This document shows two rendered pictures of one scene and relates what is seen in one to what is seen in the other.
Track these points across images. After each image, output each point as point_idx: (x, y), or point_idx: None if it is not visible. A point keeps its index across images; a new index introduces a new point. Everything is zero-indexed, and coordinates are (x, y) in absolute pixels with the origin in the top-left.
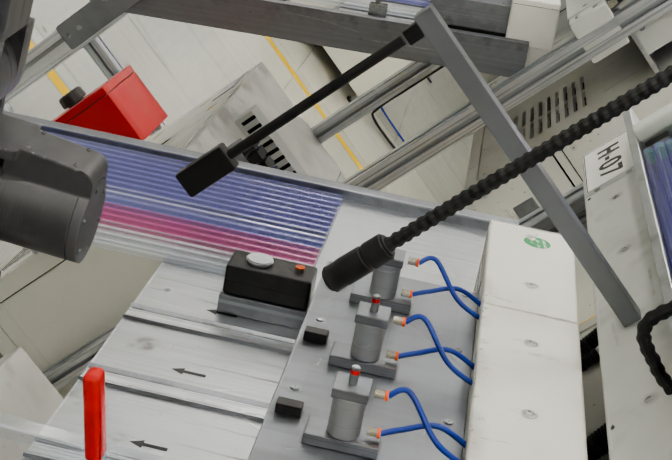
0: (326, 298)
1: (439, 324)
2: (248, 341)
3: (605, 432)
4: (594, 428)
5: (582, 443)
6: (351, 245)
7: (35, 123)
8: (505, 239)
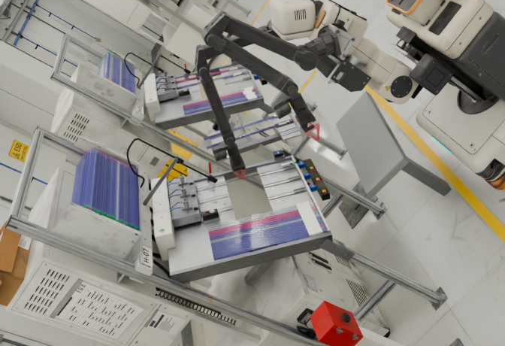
0: (195, 204)
1: (176, 208)
2: None
3: None
4: None
5: None
6: (205, 247)
7: (222, 147)
8: (167, 228)
